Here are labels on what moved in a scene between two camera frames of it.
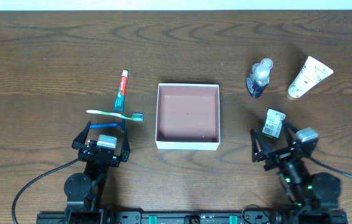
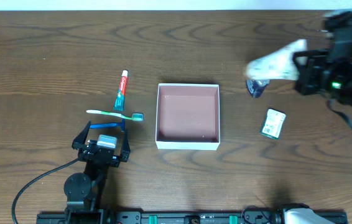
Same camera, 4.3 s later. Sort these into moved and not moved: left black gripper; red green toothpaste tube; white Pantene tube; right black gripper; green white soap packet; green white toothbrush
Moved: white Pantene tube; right black gripper
Not moved: left black gripper; red green toothpaste tube; green white toothbrush; green white soap packet
